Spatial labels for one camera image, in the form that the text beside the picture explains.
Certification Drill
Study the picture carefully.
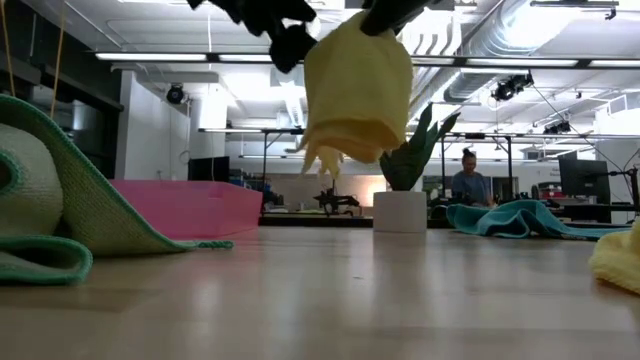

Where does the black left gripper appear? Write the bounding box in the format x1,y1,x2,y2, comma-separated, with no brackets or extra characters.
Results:
187,0,320,75

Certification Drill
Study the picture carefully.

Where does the yellow microfiber towel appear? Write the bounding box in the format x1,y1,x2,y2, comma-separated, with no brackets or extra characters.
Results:
588,219,640,296
297,10,416,180

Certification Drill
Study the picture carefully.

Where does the pink plastic bin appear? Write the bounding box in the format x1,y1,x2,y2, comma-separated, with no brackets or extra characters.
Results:
109,179,264,242

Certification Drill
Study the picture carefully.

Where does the teal microfiber towel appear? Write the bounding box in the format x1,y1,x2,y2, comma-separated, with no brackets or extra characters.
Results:
445,199,632,243

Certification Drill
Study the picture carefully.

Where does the green microfiber towel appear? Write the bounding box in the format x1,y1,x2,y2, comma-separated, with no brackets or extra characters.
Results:
0,93,235,287

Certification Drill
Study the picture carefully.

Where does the black background gantry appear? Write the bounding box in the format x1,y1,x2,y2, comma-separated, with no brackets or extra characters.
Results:
259,127,516,211

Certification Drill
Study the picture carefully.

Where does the black ceiling spotlight cluster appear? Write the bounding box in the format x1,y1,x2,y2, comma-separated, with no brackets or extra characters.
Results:
490,73,536,103

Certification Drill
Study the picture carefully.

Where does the black computer monitor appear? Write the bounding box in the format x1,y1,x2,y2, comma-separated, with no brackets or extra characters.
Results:
187,155,232,183
557,158,612,206

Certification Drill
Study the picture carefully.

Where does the person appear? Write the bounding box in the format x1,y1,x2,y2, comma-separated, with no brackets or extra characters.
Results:
450,147,495,208

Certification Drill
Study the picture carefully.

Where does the green plant in white pot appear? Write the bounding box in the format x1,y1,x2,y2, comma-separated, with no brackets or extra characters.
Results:
372,102,462,234

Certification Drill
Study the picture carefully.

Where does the black ceiling camera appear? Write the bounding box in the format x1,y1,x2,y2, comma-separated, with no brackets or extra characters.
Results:
165,83,187,106

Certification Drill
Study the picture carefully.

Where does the yellow extension cable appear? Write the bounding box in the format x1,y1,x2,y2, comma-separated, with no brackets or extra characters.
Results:
48,0,67,120

